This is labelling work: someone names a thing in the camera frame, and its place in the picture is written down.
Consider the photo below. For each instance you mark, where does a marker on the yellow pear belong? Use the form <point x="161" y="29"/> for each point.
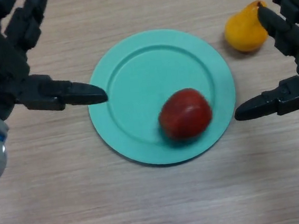
<point x="245" y="32"/>

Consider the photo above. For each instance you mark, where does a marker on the red apple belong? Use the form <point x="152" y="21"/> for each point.
<point x="185" y="113"/>

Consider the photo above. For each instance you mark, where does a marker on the green round plate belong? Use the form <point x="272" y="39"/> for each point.
<point x="135" y="79"/>

